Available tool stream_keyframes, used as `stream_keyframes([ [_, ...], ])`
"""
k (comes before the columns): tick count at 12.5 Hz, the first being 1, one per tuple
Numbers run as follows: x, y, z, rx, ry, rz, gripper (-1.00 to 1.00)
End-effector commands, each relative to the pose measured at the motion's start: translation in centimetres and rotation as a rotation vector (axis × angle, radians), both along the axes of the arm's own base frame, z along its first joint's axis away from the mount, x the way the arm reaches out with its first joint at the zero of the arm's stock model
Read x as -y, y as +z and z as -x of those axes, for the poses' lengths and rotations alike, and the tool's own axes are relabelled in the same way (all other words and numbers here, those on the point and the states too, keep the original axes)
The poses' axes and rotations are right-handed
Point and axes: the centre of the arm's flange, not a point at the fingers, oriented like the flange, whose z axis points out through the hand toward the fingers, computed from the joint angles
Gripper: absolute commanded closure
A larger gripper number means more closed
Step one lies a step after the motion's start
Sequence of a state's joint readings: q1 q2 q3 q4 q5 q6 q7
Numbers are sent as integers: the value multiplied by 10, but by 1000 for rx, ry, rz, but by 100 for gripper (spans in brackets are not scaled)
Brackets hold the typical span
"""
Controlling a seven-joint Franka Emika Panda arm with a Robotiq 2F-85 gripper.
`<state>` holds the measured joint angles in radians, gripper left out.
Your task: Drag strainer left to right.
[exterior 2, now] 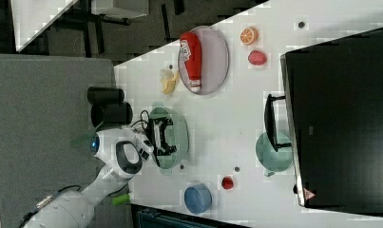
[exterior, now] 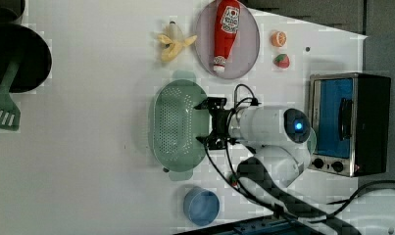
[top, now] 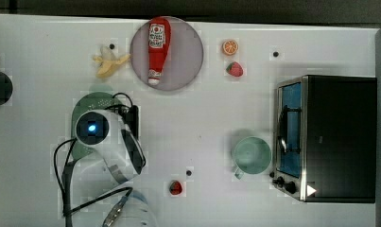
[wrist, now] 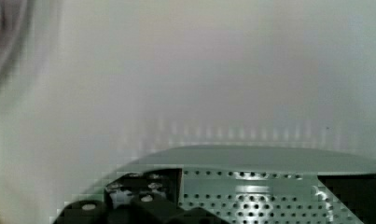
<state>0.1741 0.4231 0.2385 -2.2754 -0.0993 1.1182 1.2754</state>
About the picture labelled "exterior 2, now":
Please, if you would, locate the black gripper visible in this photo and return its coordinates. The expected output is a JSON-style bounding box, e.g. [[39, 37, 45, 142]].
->
[[146, 117, 177, 167]]

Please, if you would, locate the green oval strainer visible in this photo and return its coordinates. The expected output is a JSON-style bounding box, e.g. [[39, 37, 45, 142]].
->
[[149, 106, 189, 170]]

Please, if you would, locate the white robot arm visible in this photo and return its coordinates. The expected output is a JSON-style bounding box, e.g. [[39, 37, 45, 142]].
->
[[19, 117, 176, 228]]

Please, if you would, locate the black cylinder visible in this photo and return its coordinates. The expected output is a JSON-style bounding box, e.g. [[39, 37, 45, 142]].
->
[[90, 102, 133, 126], [87, 86, 124, 105]]

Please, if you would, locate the yellow toy banana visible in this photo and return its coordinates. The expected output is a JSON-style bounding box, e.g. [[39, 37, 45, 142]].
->
[[160, 69, 180, 95]]

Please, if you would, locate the blue cup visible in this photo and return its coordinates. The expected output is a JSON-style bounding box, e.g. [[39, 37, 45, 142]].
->
[[183, 183, 212, 215]]

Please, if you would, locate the small dark red strawberry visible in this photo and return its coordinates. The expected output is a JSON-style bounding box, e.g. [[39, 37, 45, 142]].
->
[[221, 177, 234, 190]]

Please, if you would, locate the red ketchup bottle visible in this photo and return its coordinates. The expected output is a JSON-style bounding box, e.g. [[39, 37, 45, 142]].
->
[[180, 32, 201, 92]]

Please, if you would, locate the grey round plate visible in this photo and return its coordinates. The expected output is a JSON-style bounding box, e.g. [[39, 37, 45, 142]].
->
[[178, 27, 229, 95]]

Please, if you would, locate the green mug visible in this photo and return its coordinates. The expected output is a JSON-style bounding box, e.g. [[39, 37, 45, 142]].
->
[[256, 132, 293, 177]]

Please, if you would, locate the red toy strawberry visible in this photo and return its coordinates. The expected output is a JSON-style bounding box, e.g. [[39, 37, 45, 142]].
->
[[248, 50, 267, 66]]

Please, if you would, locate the orange slice toy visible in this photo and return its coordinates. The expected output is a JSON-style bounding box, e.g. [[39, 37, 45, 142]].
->
[[239, 27, 259, 46]]

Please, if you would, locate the black toaster oven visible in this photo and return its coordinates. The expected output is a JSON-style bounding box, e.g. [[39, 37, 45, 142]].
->
[[264, 28, 383, 217]]

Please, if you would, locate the black cable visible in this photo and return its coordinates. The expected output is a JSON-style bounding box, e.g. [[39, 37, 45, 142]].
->
[[128, 109, 151, 133]]

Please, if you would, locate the green marker handle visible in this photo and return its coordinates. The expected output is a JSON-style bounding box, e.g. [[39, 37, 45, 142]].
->
[[111, 194, 130, 206]]

